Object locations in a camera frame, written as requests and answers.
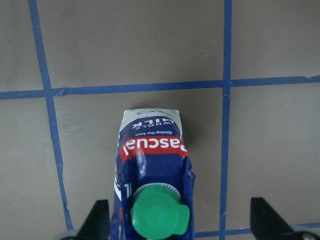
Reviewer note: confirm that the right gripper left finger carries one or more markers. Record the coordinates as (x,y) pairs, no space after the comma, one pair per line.
(97,224)

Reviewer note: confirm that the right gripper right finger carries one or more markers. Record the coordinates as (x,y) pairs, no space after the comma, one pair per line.
(266,223)

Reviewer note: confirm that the blue white milk carton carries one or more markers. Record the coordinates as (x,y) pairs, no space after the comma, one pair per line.
(153,181)

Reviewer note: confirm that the brown paper table cover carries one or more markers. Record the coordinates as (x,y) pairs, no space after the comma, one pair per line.
(244,75)

